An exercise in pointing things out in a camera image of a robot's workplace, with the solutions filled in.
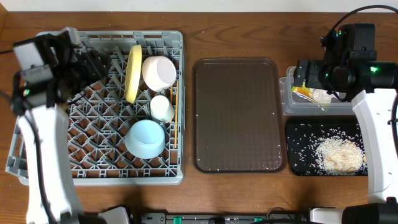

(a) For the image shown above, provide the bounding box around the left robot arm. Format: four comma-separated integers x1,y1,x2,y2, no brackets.
10,28,130,223

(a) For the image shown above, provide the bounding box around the white tissue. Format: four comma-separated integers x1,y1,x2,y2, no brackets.
312,89,333,105

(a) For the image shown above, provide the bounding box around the black tray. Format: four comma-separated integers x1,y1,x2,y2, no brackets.
285,118,371,177

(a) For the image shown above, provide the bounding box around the green yellow snack wrapper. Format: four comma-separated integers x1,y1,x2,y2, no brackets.
292,86,325,111

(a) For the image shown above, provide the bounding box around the grey dishwasher rack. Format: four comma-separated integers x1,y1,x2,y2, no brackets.
4,30,186,186

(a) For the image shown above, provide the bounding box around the cream cup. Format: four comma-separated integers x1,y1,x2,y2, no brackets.
150,95,175,123

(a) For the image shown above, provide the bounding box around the clear plastic bin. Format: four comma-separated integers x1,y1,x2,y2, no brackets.
279,66,354,116

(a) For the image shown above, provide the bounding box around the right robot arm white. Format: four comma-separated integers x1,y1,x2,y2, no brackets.
294,60,397,223

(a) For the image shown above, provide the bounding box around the light blue bowl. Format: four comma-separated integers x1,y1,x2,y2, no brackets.
124,119,165,159

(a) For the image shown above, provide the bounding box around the yellow plate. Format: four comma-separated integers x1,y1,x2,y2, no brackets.
124,45,142,104

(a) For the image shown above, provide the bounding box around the white pink bowl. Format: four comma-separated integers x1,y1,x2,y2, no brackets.
142,56,177,92

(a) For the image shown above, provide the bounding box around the dark brown tray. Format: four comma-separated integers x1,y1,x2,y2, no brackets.
193,58,284,174

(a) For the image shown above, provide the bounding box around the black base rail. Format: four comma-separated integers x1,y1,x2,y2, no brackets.
130,207,310,224

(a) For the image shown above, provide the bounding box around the pile of rice waste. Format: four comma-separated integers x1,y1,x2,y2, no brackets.
292,126,368,175

